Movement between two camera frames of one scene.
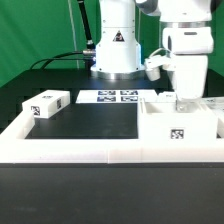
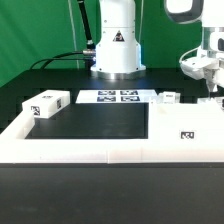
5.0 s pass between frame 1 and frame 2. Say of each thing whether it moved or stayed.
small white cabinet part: stayed
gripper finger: moved
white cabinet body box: moved
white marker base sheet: stayed
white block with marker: stayed
